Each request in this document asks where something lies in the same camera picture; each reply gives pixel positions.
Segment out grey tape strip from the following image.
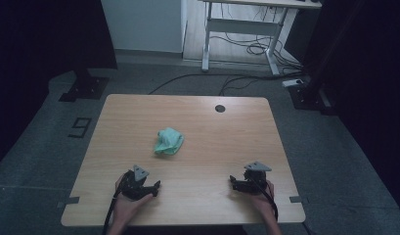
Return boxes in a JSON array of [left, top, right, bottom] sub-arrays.
[[56, 196, 81, 210], [289, 194, 310, 205]]

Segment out hand-held gripper black cable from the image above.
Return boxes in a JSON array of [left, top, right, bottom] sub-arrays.
[[102, 170, 131, 235], [250, 175, 280, 223]]

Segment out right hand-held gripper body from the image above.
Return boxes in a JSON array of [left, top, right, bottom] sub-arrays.
[[243, 161, 273, 197]]

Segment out long black floor cable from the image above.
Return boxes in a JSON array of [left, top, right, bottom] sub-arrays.
[[148, 72, 289, 96]]

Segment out short black floor cable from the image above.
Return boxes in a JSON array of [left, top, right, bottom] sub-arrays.
[[219, 75, 264, 97]]

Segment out left hand-held gripper black cable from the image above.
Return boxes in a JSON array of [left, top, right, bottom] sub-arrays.
[[102, 170, 131, 235]]

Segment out dark curtain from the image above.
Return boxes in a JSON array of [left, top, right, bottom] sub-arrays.
[[0, 0, 119, 171], [300, 0, 400, 216]]

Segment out person's left hand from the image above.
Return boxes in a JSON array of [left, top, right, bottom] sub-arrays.
[[113, 175, 156, 220]]

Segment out tangle of black cables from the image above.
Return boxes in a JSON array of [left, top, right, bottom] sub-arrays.
[[209, 2, 303, 74]]

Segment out black stand base plate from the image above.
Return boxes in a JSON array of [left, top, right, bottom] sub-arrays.
[[58, 68, 111, 103], [288, 80, 336, 116]]

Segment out right hand-held gripper black cable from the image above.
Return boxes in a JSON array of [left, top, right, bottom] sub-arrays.
[[250, 175, 280, 223]]

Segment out white metal-frame desk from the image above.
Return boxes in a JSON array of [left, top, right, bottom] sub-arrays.
[[198, 0, 323, 76]]

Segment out person's right hand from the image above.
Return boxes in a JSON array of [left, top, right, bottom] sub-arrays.
[[250, 181, 276, 215]]

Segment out black tape floor marking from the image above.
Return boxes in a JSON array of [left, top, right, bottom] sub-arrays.
[[67, 117, 93, 139]]

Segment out green fleece towel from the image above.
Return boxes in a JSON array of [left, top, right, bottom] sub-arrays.
[[153, 126, 186, 157]]

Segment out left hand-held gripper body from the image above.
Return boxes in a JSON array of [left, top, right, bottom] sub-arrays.
[[120, 164, 155, 202]]

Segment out white power strip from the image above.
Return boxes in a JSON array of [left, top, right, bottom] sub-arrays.
[[282, 78, 305, 88]]

